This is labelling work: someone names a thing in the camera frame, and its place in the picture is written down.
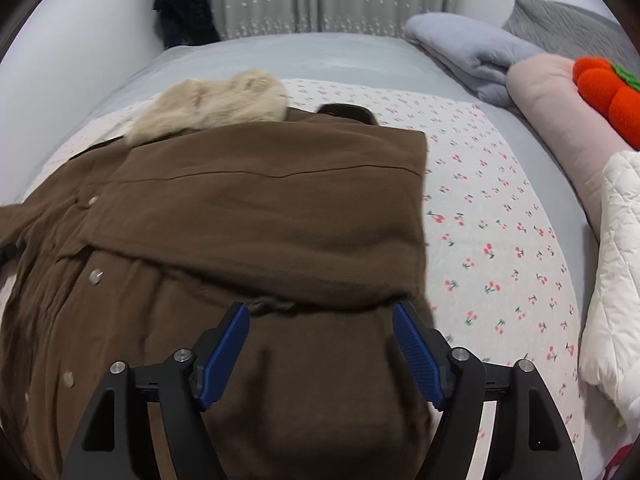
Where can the grey quilted pillow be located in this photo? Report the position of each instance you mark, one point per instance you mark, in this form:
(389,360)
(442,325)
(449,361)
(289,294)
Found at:
(560,25)

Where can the dark hanging clothes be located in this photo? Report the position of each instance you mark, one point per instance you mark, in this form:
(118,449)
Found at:
(182,0)

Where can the orange pumpkin cushion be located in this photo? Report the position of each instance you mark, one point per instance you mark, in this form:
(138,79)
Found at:
(610,105)

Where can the white quilted jacket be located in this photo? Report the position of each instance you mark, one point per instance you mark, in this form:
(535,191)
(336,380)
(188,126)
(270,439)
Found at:
(615,285)

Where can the pink pillow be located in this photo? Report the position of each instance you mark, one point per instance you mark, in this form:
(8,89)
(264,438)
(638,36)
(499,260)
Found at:
(540,100)

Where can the cherry print bed sheet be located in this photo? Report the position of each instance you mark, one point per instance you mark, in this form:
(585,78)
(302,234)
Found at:
(475,235)

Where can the folded blue-grey blanket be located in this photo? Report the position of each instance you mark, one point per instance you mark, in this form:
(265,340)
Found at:
(460,45)

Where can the brown coat with fur collar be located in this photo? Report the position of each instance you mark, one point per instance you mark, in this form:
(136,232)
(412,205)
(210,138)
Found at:
(250,210)

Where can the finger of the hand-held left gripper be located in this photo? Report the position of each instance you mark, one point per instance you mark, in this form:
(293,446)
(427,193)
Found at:
(7,252)

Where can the grey bed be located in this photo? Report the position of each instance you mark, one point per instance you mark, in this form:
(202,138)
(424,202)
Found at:
(325,55)

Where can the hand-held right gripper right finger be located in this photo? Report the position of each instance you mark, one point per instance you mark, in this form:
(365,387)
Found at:
(417,360)

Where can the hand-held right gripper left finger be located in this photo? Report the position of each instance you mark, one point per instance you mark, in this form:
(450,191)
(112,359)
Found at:
(225,355)

